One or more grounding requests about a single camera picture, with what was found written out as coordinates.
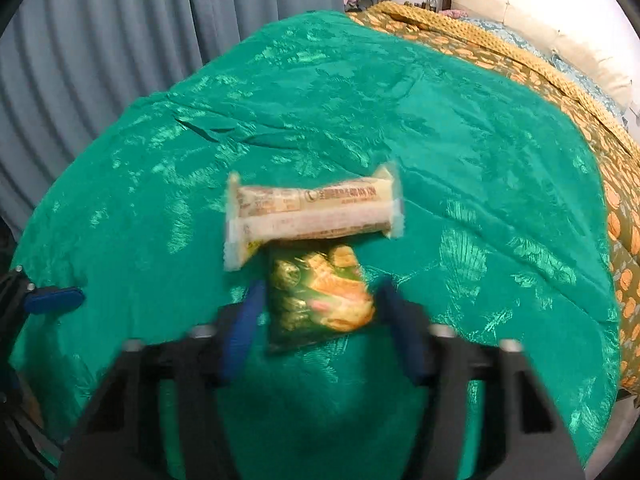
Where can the small bottles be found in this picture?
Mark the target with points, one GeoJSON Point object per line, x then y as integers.
{"type": "Point", "coordinates": [425, 4]}

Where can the beige snack packet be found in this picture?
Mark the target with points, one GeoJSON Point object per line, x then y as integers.
{"type": "Point", "coordinates": [310, 210]}

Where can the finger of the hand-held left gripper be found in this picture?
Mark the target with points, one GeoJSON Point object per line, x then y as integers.
{"type": "Point", "coordinates": [55, 300]}

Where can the green tablecloth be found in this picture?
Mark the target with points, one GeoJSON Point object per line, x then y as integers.
{"type": "Point", "coordinates": [350, 110]}

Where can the orange patterned quilt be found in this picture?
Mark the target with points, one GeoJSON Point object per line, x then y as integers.
{"type": "Point", "coordinates": [620, 210]}

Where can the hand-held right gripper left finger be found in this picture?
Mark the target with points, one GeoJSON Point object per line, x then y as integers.
{"type": "Point", "coordinates": [242, 330]}

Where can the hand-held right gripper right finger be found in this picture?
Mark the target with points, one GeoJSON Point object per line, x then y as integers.
{"type": "Point", "coordinates": [402, 332]}

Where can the pink cloth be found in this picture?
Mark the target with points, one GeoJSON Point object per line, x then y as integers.
{"type": "Point", "coordinates": [452, 13]}

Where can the teal patterned pillow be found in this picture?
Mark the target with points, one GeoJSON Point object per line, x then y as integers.
{"type": "Point", "coordinates": [590, 82]}
{"type": "Point", "coordinates": [505, 35]}

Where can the blue-grey curtain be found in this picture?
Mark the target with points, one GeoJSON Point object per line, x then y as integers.
{"type": "Point", "coordinates": [125, 35]}

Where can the beige padded headboard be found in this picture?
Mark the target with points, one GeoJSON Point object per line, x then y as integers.
{"type": "Point", "coordinates": [550, 15]}

